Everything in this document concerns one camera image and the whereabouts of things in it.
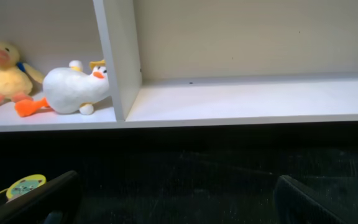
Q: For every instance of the yellow rattle drum toy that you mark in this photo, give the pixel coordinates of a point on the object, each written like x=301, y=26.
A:
x=26, y=185

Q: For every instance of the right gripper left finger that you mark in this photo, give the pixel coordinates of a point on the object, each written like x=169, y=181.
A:
x=42, y=205

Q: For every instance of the white plush duck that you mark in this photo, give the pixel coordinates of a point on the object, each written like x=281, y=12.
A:
x=70, y=90

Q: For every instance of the white shelf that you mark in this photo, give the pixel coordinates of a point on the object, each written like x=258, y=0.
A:
x=244, y=99

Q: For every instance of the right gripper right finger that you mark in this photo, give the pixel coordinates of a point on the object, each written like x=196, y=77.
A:
x=297, y=205

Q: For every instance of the yellow plush duck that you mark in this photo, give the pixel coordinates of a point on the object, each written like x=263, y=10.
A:
x=9, y=81

